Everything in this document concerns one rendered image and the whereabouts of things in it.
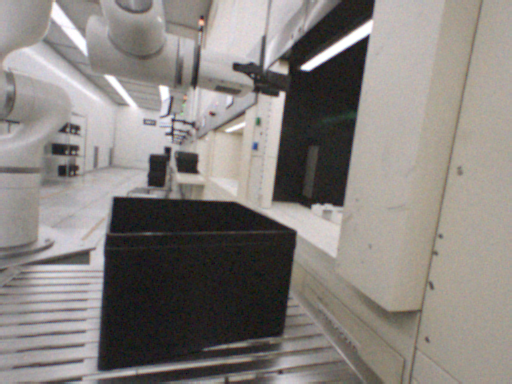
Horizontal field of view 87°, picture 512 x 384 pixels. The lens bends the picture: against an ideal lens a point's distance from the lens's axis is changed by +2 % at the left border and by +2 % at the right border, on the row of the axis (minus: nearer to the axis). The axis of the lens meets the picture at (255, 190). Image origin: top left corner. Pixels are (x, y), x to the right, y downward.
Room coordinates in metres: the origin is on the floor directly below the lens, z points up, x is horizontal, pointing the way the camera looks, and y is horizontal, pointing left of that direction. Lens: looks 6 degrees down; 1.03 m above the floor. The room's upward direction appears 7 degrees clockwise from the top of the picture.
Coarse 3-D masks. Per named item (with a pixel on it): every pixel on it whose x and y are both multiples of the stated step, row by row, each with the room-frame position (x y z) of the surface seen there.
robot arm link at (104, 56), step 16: (96, 16) 0.42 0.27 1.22; (96, 32) 0.41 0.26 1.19; (96, 48) 0.41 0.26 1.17; (112, 48) 0.41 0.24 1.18; (176, 48) 0.45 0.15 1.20; (96, 64) 0.43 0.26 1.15; (112, 64) 0.43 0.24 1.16; (128, 64) 0.43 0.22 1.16; (144, 64) 0.43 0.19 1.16; (160, 64) 0.44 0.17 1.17; (176, 64) 0.45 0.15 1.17; (144, 80) 0.46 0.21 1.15; (160, 80) 0.46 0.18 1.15
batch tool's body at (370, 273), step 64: (320, 0) 0.72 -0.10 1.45; (384, 0) 0.41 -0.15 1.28; (448, 0) 0.32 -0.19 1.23; (320, 64) 0.99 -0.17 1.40; (384, 64) 0.39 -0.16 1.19; (448, 64) 0.32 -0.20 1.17; (256, 128) 1.15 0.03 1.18; (320, 128) 1.26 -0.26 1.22; (384, 128) 0.37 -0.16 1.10; (448, 128) 0.33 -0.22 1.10; (256, 192) 1.05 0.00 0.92; (320, 192) 1.10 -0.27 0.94; (384, 192) 0.35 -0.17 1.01; (320, 256) 0.56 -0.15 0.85; (384, 256) 0.34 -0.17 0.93; (384, 320) 0.38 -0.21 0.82
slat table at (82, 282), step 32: (0, 288) 0.46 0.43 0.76; (32, 288) 0.46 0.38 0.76; (64, 288) 0.48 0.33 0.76; (96, 288) 0.49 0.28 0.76; (0, 320) 0.37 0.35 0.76; (32, 320) 0.38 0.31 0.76; (64, 320) 0.40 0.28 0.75; (96, 320) 0.40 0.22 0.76; (288, 320) 0.46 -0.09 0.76; (320, 320) 0.47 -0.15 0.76; (32, 352) 0.32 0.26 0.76; (64, 352) 0.33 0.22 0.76; (96, 352) 0.33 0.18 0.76; (192, 352) 0.35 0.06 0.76; (224, 352) 0.36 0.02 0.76; (256, 352) 0.37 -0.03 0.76; (288, 352) 0.38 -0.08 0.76; (320, 352) 0.38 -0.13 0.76; (352, 352) 0.39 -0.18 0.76
